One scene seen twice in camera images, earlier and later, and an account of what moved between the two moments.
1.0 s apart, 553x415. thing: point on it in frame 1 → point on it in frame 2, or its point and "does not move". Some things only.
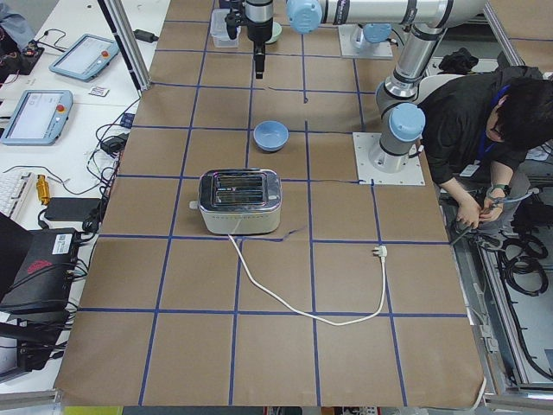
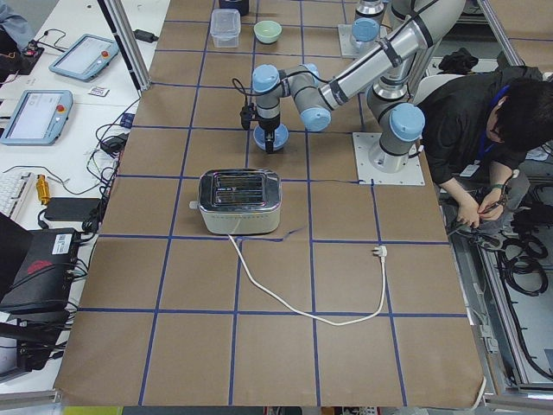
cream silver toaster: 239,201 does not move
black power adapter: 70,208 does not move
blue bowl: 270,136 does not move
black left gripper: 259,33 → 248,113
